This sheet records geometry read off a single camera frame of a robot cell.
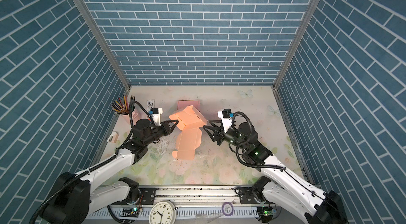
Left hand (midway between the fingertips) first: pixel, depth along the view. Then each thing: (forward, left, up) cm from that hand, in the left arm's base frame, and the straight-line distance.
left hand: (178, 122), depth 80 cm
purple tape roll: (-34, -25, -17) cm, 45 cm away
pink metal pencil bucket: (+12, +39, -18) cm, 44 cm away
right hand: (-7, -14, +10) cm, 18 cm away
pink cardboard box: (+23, +2, -15) cm, 27 cm away
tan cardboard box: (-11, -7, +3) cm, 13 cm away
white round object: (0, +40, -17) cm, 44 cm away
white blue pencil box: (+25, +25, -17) cm, 39 cm away
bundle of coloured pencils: (+16, +36, -10) cm, 41 cm away
